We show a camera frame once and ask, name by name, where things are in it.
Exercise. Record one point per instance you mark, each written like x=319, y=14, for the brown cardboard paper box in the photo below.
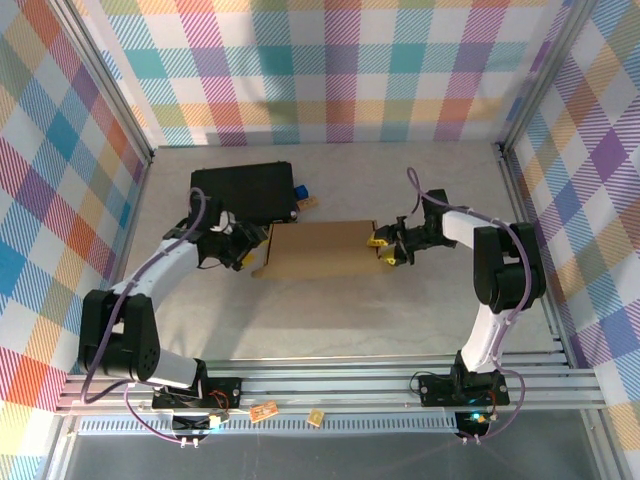
x=320, y=250

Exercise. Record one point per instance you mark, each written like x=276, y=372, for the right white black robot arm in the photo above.
x=460, y=227

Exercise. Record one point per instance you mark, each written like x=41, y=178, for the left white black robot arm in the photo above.
x=165, y=260

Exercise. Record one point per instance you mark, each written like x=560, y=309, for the black flat tray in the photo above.
x=240, y=192

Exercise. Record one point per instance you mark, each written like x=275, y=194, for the small wooden tag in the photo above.
x=306, y=203

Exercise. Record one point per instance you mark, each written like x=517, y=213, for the small blue cube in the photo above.
x=301, y=193

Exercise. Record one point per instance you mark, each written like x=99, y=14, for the small orange circuit board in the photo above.
x=263, y=412

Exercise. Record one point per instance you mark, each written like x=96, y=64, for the black left controller board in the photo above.
x=192, y=423

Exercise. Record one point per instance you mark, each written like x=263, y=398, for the black controller board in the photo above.
x=192, y=423
x=472, y=422

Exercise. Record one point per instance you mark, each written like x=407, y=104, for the small yellow chip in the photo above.
x=316, y=417

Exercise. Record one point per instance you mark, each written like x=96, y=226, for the black right controller board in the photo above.
x=472, y=422

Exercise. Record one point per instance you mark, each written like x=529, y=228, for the grey base panel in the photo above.
x=325, y=457

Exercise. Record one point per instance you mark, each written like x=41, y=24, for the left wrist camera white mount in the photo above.
x=225, y=221

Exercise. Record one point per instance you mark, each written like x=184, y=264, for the aluminium side rail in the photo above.
x=131, y=235
x=520, y=200

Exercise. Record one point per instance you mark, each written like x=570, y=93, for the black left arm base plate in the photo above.
x=225, y=390

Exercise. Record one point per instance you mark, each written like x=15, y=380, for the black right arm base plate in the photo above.
x=435, y=390

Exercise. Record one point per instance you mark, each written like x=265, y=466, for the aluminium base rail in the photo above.
x=325, y=387

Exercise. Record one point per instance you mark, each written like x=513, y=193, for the aluminium frame post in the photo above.
x=105, y=80
x=545, y=75

